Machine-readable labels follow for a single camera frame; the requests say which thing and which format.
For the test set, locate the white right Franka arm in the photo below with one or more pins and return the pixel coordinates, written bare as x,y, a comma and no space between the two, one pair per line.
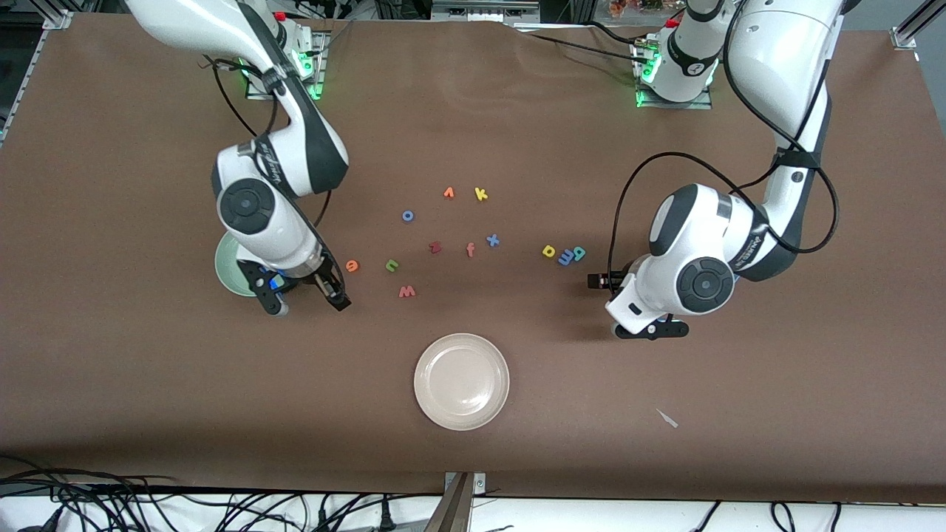
281,229

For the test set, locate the grey metal box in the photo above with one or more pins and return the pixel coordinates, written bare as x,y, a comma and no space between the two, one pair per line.
484,9

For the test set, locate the aluminium frame rail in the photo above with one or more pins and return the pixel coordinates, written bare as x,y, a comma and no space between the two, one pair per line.
905,33
37,63

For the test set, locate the brown table cover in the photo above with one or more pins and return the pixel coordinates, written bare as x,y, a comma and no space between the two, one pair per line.
473,133

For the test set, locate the white paper scrap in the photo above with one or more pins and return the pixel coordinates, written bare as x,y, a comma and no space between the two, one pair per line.
668,419

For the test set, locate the dark grey camera pole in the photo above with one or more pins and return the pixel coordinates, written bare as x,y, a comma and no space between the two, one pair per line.
452,510

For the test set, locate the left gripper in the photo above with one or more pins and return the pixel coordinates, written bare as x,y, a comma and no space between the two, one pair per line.
619,281

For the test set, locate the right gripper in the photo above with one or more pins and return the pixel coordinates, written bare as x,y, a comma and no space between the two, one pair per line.
323,280

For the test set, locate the silver metal bracket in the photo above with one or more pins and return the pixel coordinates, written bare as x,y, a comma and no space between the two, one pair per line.
479,483

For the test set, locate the beige plate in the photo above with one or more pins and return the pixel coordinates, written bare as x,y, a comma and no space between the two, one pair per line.
461,381

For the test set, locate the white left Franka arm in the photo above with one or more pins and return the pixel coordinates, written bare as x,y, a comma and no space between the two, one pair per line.
702,229

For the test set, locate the orange artificial flowers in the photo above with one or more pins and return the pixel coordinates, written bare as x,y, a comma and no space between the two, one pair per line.
635,6

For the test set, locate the red foam letter w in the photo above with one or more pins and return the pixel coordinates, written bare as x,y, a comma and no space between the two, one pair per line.
407,292

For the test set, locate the green plate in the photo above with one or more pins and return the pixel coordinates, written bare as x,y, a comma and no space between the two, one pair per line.
225,270

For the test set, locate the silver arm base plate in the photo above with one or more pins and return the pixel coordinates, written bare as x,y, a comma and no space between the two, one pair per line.
321,66
672,106

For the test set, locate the blue foam letter m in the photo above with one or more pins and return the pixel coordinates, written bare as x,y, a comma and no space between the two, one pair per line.
565,258

